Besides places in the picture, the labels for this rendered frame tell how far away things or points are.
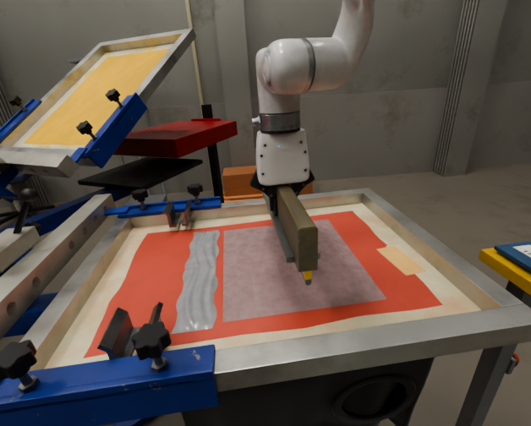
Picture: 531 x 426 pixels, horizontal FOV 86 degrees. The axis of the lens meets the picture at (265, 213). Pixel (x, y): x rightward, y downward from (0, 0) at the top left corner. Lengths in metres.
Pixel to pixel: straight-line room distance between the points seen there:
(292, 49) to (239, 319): 0.43
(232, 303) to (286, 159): 0.29
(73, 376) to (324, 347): 0.33
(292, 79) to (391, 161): 4.00
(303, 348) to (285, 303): 0.14
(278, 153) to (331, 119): 3.43
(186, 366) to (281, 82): 0.40
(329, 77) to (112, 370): 0.50
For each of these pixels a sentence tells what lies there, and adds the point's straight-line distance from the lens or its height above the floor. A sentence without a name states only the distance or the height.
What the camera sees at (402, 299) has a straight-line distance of 0.60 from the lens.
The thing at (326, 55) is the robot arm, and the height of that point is 1.36.
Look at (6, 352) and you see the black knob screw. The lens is 0.49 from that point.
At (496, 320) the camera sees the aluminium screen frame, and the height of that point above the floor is 0.99.
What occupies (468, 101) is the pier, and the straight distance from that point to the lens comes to 4.44.
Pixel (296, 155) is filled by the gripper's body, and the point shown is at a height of 1.20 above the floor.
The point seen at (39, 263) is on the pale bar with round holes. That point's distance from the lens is 0.71.
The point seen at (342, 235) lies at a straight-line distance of 0.77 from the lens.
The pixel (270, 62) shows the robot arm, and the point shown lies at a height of 1.35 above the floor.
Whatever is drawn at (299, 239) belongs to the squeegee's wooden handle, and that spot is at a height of 1.12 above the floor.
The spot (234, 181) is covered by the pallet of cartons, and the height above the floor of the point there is 0.30.
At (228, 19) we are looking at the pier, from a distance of 3.56.
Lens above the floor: 1.33
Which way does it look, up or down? 25 degrees down
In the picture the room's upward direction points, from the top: 4 degrees counter-clockwise
